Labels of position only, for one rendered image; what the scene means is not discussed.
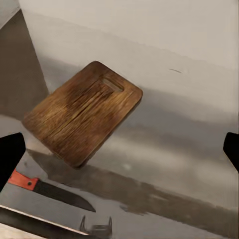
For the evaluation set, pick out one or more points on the parer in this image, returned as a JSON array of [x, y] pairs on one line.
[[48, 190]]

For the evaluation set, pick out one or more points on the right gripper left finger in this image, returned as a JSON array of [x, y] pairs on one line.
[[12, 148]]

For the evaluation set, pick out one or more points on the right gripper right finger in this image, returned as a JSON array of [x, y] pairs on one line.
[[231, 148]]

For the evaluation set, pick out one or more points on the cutting board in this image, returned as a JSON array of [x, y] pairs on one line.
[[78, 117]]

